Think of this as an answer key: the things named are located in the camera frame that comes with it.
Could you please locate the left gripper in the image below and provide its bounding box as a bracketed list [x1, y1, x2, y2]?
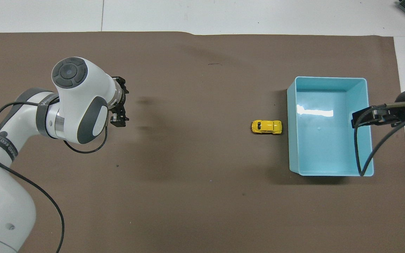
[111, 76, 130, 127]

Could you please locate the yellow toy beetle car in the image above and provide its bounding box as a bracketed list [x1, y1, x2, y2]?
[251, 120, 283, 135]

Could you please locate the light blue plastic bin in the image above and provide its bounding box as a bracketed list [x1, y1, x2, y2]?
[287, 76, 374, 177]

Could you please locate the black cable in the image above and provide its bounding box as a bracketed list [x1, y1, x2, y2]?
[353, 112, 405, 177]
[0, 102, 109, 253]

